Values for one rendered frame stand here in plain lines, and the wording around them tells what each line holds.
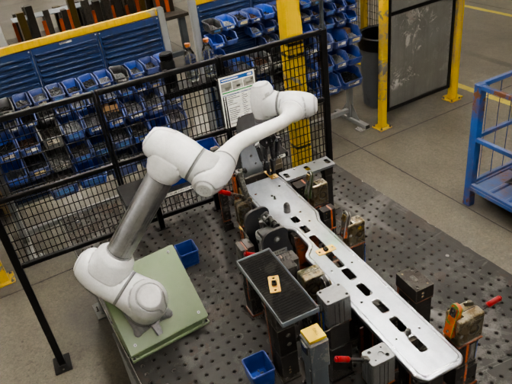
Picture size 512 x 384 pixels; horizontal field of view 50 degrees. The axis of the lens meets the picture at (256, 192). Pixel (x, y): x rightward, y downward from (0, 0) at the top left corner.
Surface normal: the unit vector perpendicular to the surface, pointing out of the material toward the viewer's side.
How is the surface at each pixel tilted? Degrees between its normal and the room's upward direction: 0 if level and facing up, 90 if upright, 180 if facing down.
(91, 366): 0
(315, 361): 90
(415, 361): 0
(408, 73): 89
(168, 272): 42
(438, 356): 0
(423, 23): 93
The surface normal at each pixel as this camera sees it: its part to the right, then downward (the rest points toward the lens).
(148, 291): 0.36, -0.28
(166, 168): -0.15, 0.49
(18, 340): -0.12, -0.83
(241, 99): 0.43, 0.45
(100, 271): -0.22, 0.25
